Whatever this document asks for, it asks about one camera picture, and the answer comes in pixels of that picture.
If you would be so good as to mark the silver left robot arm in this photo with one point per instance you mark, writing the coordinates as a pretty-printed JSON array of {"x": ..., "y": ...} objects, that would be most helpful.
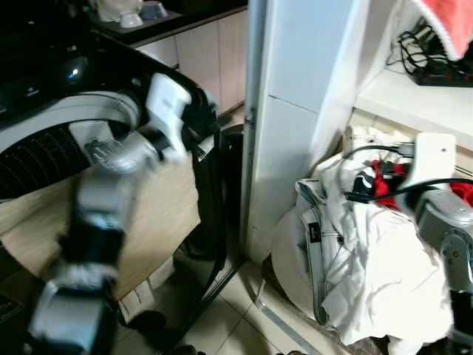
[{"x": 92, "y": 214}]

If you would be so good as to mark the white drawer cabinet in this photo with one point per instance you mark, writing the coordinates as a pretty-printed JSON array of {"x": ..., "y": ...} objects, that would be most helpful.
[{"x": 203, "y": 59}]

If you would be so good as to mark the white rounded vessel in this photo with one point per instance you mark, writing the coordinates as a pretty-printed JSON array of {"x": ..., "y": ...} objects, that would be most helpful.
[{"x": 118, "y": 9}]

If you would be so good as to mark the beige textured cloth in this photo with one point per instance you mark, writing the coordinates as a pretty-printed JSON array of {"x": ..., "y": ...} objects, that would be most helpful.
[{"x": 162, "y": 214}]

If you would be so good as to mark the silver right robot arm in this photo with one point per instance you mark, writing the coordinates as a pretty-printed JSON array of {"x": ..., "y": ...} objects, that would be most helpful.
[{"x": 451, "y": 229}]

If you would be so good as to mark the black bin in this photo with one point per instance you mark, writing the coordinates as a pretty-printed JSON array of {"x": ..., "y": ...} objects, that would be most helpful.
[{"x": 230, "y": 192}]

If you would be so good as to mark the white laundry basket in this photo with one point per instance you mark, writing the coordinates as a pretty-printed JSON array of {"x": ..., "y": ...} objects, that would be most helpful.
[{"x": 292, "y": 259}]

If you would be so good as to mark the red towel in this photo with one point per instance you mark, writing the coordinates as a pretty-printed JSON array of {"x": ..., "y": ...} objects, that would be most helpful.
[{"x": 447, "y": 22}]

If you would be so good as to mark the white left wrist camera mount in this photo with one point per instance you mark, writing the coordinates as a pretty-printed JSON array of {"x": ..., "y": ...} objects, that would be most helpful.
[{"x": 170, "y": 103}]

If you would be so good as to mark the black washing machine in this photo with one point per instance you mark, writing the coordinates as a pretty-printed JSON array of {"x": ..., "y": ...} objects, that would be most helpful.
[{"x": 44, "y": 81}]

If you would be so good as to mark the silver metal frame strip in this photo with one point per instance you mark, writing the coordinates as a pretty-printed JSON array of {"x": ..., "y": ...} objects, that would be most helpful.
[{"x": 253, "y": 111}]

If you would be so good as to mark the black power strip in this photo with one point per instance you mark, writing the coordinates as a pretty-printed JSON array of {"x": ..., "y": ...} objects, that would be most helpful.
[{"x": 443, "y": 75}]

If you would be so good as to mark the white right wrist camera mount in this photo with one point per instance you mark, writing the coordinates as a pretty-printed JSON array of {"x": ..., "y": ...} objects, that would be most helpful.
[{"x": 432, "y": 159}]

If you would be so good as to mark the red garment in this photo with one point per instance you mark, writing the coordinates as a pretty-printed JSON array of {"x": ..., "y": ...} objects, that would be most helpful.
[{"x": 384, "y": 181}]

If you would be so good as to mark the white shelf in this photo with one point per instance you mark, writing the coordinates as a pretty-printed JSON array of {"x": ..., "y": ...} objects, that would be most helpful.
[{"x": 414, "y": 103}]

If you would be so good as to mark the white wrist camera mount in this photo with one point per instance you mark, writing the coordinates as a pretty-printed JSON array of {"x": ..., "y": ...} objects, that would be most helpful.
[
  {"x": 170, "y": 103},
  {"x": 432, "y": 159}
]

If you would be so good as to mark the white garment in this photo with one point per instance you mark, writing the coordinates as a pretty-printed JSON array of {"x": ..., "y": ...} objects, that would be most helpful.
[{"x": 377, "y": 259}]

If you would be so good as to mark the clear glass container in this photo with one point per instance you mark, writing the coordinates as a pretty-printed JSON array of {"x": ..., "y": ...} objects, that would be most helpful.
[{"x": 154, "y": 9}]

